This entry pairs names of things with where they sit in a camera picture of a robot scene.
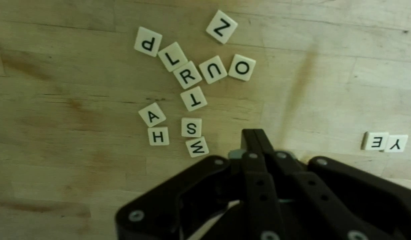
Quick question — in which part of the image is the white letter tile L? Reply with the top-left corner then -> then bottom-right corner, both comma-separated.
155,39 -> 189,73

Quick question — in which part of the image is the white letter tile W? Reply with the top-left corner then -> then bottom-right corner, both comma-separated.
184,134 -> 210,158

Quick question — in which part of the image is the white letter tile Z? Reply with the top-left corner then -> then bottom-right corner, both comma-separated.
204,7 -> 238,45

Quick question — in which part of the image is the white letter tile A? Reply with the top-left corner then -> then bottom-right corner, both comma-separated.
137,101 -> 167,127

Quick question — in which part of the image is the white letter tile R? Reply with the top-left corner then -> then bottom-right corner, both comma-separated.
171,59 -> 204,90

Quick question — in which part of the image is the white letter tile O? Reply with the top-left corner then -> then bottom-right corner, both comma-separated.
226,53 -> 257,82

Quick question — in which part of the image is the white letter tile U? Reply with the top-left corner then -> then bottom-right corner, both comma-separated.
197,54 -> 228,85

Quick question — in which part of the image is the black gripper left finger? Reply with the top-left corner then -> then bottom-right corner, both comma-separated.
114,127 -> 277,240

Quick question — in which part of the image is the white letter tile E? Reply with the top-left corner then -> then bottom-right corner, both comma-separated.
360,130 -> 389,151

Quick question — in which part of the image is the white letter tile H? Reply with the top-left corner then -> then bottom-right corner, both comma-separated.
146,125 -> 170,147

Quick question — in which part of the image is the white letter tile S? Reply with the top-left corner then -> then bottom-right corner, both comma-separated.
179,115 -> 202,138

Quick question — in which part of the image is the white letter tile T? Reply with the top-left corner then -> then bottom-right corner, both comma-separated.
178,85 -> 209,113

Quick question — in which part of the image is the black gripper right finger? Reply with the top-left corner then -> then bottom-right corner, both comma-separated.
253,127 -> 411,240

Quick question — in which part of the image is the white letter tile Y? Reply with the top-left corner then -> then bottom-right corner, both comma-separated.
382,133 -> 409,154

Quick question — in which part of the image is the white letter tile P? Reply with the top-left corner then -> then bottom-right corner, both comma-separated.
133,25 -> 163,58

